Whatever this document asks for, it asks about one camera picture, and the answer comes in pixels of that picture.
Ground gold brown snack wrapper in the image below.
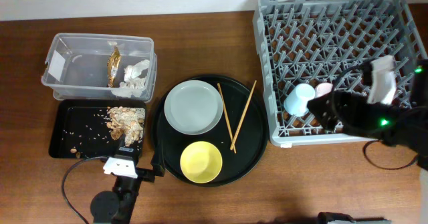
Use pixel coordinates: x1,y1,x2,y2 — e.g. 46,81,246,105
107,46,121,88

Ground grey round plate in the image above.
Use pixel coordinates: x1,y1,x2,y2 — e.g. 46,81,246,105
164,80,223,135

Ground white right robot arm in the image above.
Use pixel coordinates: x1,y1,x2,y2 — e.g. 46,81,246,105
307,55,427,223

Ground clear plastic bin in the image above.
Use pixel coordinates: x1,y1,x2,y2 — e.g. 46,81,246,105
41,33,157,103

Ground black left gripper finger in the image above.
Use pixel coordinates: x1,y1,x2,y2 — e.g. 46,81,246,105
116,133,143,158
150,144,165,177

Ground pink cup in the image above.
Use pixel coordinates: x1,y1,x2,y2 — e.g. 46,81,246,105
315,82,333,98

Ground round black serving tray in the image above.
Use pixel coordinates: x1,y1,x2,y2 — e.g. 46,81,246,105
150,75,269,187

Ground dark object at bottom edge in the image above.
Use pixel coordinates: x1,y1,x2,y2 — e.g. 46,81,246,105
316,212,393,224

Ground grey dishwasher rack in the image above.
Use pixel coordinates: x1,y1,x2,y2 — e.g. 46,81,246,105
253,0,427,148

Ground wooden chopstick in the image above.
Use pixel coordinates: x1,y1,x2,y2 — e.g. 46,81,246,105
230,80,257,153
217,83,233,142

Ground light blue plastic cup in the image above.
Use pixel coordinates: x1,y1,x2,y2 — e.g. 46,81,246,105
284,84,316,117

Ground white label on bin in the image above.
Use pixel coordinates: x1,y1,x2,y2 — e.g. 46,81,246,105
48,50,66,81

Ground white tissue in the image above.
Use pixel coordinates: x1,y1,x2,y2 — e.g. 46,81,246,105
112,60,150,98

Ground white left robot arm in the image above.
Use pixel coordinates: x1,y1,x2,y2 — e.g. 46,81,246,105
61,137,165,223

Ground yellow bowl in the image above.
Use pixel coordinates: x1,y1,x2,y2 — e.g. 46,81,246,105
180,141,223,184

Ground black rectangular tray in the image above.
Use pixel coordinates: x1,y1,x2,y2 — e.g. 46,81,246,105
49,99,146,159

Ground food scraps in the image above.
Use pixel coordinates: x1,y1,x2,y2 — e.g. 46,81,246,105
106,106,146,147

